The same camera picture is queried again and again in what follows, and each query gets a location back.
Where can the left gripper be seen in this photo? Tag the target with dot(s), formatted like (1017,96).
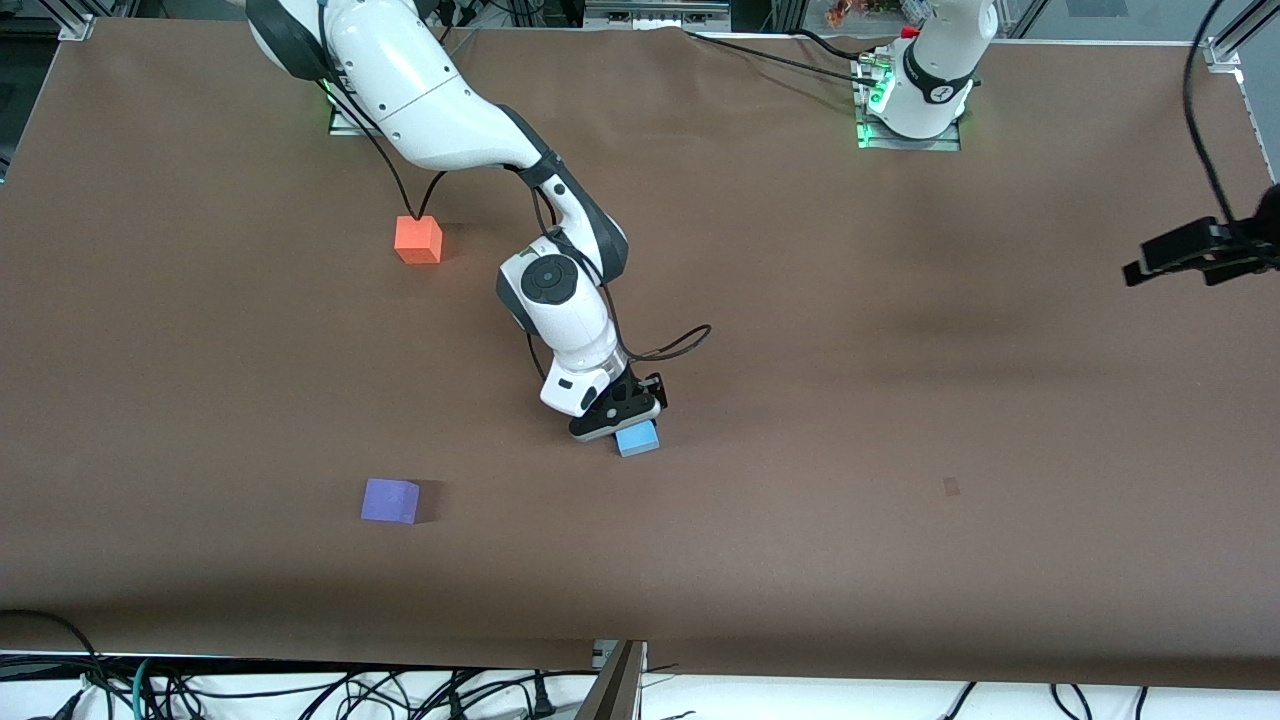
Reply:
(1262,232)

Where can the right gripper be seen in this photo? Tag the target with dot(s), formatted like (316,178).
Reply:
(636,381)

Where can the blue foam cube block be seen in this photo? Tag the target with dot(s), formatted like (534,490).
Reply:
(638,438)

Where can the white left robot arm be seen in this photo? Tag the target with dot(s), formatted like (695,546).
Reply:
(930,60)

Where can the orange foam cube block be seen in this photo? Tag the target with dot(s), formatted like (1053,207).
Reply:
(417,240)

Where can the purple foam cube block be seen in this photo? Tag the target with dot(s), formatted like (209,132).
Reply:
(388,500)

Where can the brown table cover sheet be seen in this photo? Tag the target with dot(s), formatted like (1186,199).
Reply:
(800,350)

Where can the black power plug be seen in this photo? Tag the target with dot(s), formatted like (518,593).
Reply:
(542,698)

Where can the orange background object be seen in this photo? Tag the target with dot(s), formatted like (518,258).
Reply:
(845,12)

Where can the metal table corner bracket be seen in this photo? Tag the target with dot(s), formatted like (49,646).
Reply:
(78,27)
(1223,54)

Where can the small metal bracket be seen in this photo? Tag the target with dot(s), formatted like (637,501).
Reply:
(603,653)

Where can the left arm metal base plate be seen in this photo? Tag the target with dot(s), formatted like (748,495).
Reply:
(945,142)

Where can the aluminium post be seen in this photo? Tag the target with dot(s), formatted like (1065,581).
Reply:
(615,690)

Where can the aluminium frame rail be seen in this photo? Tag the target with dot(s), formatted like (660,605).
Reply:
(655,15)

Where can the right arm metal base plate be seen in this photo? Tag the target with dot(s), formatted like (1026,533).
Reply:
(340,125)

